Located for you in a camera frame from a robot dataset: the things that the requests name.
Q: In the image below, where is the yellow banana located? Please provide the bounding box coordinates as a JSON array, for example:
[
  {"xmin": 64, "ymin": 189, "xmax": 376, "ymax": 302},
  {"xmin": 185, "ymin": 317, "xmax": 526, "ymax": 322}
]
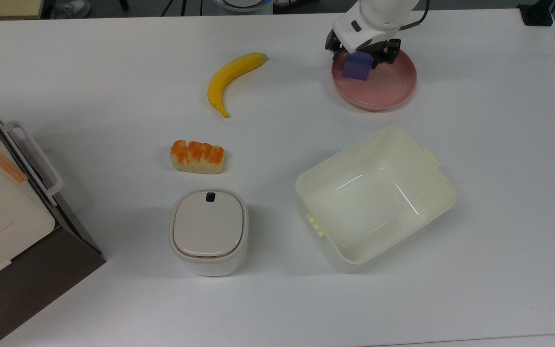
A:
[{"xmin": 207, "ymin": 52, "xmax": 268, "ymax": 119}]

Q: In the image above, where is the purple cube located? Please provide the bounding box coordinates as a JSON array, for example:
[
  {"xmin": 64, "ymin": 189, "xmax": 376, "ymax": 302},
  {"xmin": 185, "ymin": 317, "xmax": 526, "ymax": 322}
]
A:
[{"xmin": 343, "ymin": 51, "xmax": 373, "ymax": 82}]

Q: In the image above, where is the wooden side table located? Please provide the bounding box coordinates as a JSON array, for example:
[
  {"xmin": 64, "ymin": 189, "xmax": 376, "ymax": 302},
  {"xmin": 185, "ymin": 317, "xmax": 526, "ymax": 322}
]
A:
[{"xmin": 0, "ymin": 0, "xmax": 45, "ymax": 21}]

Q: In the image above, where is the white toaster oven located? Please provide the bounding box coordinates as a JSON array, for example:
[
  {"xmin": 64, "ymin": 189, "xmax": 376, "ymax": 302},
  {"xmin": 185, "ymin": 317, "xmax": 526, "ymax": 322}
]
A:
[{"xmin": 0, "ymin": 89, "xmax": 107, "ymax": 347}]

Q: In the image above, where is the pink round plate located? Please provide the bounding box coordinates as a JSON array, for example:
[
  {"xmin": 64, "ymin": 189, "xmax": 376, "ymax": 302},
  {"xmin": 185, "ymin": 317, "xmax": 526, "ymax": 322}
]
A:
[{"xmin": 331, "ymin": 48, "xmax": 418, "ymax": 112}]

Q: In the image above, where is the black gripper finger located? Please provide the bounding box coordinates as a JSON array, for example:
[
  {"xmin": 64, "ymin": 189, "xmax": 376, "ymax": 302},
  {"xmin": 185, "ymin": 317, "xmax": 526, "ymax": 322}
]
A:
[
  {"xmin": 369, "ymin": 39, "xmax": 402, "ymax": 71},
  {"xmin": 325, "ymin": 29, "xmax": 345, "ymax": 61}
]

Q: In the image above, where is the black clamp block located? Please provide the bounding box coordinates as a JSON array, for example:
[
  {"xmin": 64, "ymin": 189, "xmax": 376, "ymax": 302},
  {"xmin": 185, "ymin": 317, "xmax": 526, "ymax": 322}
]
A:
[{"xmin": 517, "ymin": 0, "xmax": 555, "ymax": 27}]

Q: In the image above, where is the orange glazed bread loaf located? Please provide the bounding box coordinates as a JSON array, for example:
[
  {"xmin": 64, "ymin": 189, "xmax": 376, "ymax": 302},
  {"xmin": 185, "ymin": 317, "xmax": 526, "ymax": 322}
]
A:
[{"xmin": 170, "ymin": 139, "xmax": 225, "ymax": 175}]

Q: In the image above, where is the white lidded trash bin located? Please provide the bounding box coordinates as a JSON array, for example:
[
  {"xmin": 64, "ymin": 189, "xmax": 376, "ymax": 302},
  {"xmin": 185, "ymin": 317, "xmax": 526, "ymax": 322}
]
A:
[{"xmin": 169, "ymin": 187, "xmax": 250, "ymax": 277}]

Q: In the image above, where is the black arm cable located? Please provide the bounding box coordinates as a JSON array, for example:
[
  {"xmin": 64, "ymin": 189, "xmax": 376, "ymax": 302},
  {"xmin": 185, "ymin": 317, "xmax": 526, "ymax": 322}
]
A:
[{"xmin": 399, "ymin": 0, "xmax": 430, "ymax": 32}]

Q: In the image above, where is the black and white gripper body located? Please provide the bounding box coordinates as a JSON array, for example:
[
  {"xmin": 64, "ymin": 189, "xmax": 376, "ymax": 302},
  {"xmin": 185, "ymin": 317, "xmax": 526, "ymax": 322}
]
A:
[{"xmin": 333, "ymin": 9, "xmax": 390, "ymax": 54}]

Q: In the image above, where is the grey sneaker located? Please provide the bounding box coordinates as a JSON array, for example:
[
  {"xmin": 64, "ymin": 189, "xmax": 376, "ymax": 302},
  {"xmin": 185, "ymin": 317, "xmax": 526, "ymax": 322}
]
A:
[{"xmin": 50, "ymin": 0, "xmax": 91, "ymax": 19}]

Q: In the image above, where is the cream plastic container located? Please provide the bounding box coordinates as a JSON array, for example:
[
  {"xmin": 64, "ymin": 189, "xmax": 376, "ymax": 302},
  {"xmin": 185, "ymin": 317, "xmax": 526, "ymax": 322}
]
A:
[{"xmin": 295, "ymin": 126, "xmax": 457, "ymax": 274}]

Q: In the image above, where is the copper strip on oven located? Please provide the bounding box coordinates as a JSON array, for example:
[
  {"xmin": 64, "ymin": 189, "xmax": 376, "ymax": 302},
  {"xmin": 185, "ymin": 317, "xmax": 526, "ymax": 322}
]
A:
[{"xmin": 0, "ymin": 139, "xmax": 28, "ymax": 184}]

